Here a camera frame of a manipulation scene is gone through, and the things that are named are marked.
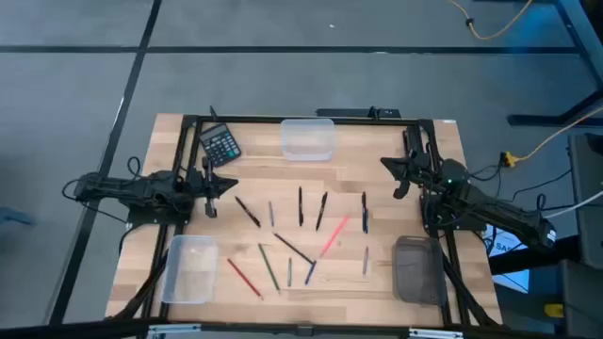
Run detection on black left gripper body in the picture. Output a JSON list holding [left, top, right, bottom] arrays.
[[187, 156, 222, 219]]

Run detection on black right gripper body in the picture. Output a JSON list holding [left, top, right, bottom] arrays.
[[393, 140, 432, 200]]

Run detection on pink red pen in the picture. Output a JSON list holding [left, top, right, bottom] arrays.
[[318, 214, 350, 258]]

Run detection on green pencil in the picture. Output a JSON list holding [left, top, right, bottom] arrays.
[[257, 242, 282, 294]]

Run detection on dark purple pencil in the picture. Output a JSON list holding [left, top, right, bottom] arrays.
[[272, 232, 315, 266]]

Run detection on black rest block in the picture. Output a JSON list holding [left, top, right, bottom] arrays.
[[402, 127, 421, 154]]

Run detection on black desk calculator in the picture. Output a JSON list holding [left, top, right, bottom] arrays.
[[198, 122, 243, 169]]

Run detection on clear plastic bin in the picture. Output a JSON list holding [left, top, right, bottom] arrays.
[[160, 234, 220, 305], [280, 118, 336, 163]]

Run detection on red pencil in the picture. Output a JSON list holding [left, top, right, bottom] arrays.
[[226, 257, 265, 301]]

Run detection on smoky grey plastic bin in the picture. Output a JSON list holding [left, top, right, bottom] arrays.
[[391, 234, 448, 306]]

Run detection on white printed paper sheet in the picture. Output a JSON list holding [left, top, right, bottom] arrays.
[[484, 224, 532, 294]]

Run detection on black slanted beam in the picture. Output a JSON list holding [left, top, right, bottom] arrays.
[[488, 234, 581, 277]]

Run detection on grey cabinet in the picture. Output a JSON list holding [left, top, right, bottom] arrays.
[[567, 133, 603, 269]]

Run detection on blue floor object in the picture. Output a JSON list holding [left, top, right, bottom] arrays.
[[0, 205, 38, 227]]

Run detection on grey box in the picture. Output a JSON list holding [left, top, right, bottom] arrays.
[[560, 257, 603, 339]]

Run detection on black bar bracket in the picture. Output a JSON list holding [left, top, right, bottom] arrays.
[[315, 106, 402, 120]]

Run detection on black metal table frame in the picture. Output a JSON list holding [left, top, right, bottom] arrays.
[[106, 114, 504, 330]]

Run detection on yellow extension cable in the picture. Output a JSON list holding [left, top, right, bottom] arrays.
[[501, 105, 603, 169]]

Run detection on silver aluminium rail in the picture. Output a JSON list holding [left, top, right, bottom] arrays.
[[146, 322, 204, 339], [408, 328, 465, 339]]

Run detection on yellow hanging cable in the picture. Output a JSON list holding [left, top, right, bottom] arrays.
[[445, 0, 536, 41]]

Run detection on white cable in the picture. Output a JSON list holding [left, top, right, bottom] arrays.
[[544, 190, 603, 220]]

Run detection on black table leg frame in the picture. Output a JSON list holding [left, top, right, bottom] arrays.
[[507, 0, 603, 127]]

